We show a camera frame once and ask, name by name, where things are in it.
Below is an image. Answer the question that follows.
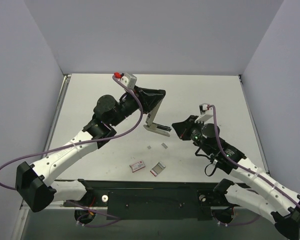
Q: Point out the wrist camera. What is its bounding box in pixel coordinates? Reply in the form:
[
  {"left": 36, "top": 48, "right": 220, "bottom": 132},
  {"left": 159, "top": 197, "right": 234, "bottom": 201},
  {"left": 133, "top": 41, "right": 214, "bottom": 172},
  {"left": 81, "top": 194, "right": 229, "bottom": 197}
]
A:
[
  {"left": 113, "top": 72, "right": 137, "bottom": 90},
  {"left": 194, "top": 103, "right": 214, "bottom": 124}
]

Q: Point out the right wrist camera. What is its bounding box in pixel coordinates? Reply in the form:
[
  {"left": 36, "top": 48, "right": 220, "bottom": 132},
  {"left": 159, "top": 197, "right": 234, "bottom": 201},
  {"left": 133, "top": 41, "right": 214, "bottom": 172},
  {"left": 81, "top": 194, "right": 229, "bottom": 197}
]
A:
[{"left": 194, "top": 103, "right": 214, "bottom": 124}]

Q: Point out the grey black stapler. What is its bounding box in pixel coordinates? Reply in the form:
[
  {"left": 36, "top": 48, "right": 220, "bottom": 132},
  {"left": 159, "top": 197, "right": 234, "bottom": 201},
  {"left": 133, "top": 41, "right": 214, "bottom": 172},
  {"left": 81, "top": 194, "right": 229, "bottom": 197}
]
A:
[{"left": 143, "top": 100, "right": 172, "bottom": 137}]

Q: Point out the aluminium frame rail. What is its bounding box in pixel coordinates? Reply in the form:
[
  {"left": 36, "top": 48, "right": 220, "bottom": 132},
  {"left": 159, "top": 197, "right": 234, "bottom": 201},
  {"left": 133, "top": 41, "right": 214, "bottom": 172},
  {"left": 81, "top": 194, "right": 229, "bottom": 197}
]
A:
[{"left": 43, "top": 74, "right": 72, "bottom": 152}]

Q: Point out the red staple box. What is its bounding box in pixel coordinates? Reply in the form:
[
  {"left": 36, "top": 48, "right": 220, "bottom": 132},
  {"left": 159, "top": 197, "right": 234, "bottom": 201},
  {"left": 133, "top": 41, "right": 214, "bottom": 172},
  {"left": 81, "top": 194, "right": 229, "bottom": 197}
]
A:
[{"left": 129, "top": 160, "right": 146, "bottom": 173}]

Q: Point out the staple box tray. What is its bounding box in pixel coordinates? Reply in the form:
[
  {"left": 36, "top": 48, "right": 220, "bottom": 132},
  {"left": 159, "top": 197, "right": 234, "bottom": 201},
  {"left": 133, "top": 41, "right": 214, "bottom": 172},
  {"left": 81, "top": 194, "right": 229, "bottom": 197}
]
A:
[{"left": 150, "top": 162, "right": 166, "bottom": 177}]

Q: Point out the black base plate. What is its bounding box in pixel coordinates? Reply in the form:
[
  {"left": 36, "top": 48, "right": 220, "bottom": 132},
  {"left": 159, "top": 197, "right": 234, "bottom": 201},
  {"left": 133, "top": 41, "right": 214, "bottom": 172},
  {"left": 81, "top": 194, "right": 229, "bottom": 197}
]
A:
[{"left": 51, "top": 179, "right": 235, "bottom": 221}]

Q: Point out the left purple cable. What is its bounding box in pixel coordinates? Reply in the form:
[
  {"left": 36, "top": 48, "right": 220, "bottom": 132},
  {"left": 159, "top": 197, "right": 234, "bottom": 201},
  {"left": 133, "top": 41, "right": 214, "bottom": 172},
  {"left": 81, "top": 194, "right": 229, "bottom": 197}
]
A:
[{"left": 0, "top": 74, "right": 144, "bottom": 191}]

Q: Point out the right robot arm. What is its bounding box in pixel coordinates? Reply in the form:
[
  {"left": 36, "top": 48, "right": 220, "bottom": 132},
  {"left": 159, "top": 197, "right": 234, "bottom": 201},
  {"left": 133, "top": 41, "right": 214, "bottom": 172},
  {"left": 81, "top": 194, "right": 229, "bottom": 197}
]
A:
[{"left": 172, "top": 115, "right": 300, "bottom": 240}]

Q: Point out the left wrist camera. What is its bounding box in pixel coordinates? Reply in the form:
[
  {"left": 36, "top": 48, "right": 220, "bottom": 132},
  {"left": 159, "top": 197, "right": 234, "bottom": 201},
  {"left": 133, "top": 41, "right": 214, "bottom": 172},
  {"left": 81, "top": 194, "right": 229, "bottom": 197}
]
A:
[{"left": 113, "top": 72, "right": 137, "bottom": 90}]

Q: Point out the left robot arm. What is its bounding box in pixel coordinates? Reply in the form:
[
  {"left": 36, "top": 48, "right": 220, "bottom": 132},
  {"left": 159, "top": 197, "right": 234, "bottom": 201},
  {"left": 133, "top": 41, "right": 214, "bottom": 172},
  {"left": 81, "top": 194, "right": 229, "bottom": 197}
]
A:
[{"left": 15, "top": 86, "right": 166, "bottom": 213}]

